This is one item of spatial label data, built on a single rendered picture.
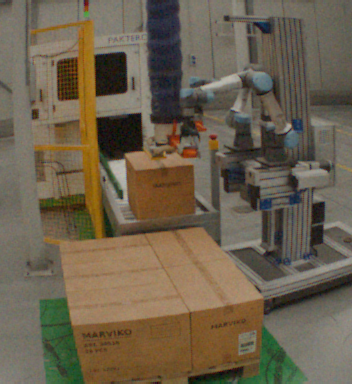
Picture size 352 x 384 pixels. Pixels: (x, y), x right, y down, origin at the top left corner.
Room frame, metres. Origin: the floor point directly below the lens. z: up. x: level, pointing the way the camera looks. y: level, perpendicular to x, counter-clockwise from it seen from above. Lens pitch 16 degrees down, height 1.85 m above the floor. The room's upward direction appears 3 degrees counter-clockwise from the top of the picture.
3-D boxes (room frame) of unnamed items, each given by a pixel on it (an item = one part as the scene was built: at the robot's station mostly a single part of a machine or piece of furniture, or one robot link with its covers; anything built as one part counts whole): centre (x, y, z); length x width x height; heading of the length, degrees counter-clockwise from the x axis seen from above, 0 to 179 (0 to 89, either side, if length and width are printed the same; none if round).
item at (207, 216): (3.70, 0.05, 0.58); 0.70 x 0.03 x 0.06; 103
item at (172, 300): (2.97, 0.19, 0.34); 1.20 x 1.00 x 0.40; 13
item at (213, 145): (4.37, -0.31, 0.50); 0.07 x 0.07 x 1.00; 13
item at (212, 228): (3.70, 0.05, 0.47); 0.70 x 0.03 x 0.15; 103
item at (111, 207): (4.77, 0.62, 0.50); 2.31 x 0.05 x 0.19; 13
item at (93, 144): (4.53, 0.97, 1.05); 0.87 x 0.10 x 2.10; 65
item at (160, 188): (4.04, 0.13, 0.75); 0.60 x 0.40 x 0.40; 12
